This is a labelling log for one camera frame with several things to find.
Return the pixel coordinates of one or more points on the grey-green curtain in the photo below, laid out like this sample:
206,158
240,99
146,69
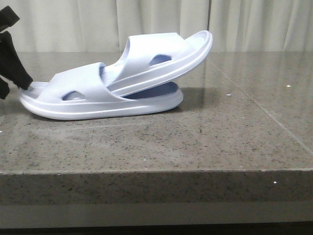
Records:
105,25

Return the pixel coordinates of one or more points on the light blue slipper image-right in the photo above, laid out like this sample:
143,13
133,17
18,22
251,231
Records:
150,60

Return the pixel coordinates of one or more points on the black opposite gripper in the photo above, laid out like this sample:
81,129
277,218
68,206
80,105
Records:
10,64

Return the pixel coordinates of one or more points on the light blue slipper image-left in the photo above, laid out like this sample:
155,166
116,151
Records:
80,93

